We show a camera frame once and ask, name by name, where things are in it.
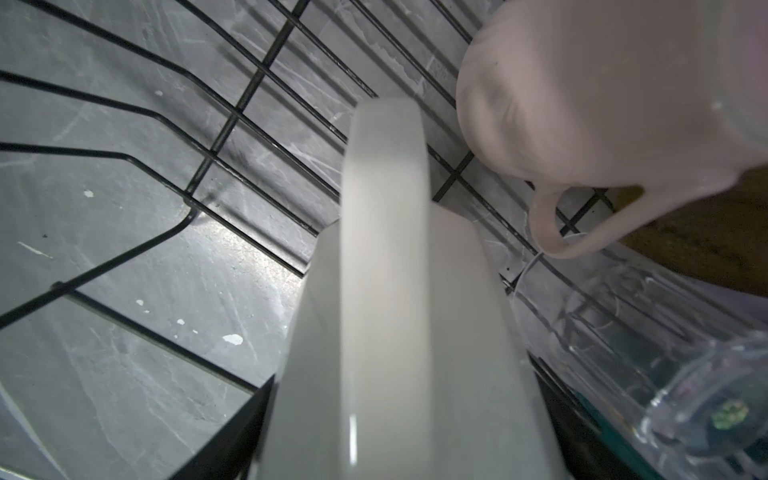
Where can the white mug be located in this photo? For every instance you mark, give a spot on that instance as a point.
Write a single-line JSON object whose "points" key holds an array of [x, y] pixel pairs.
{"points": [[402, 358]]}

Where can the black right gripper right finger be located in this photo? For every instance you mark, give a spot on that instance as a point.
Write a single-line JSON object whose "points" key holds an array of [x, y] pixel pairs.
{"points": [[585, 454]]}

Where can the green mug cream inside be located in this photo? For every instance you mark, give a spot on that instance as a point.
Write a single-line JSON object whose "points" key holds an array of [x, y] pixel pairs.
{"points": [[618, 445]]}

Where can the clear glass cup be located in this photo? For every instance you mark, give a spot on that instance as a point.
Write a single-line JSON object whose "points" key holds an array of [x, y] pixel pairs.
{"points": [[679, 376]]}

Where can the black wire dish rack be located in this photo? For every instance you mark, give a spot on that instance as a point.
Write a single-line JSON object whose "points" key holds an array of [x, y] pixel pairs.
{"points": [[168, 170]]}

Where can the amber textured glass cup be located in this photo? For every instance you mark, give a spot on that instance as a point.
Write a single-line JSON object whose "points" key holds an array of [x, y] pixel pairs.
{"points": [[721, 240]]}

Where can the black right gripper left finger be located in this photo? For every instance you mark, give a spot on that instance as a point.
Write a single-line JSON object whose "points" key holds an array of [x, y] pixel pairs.
{"points": [[230, 450]]}

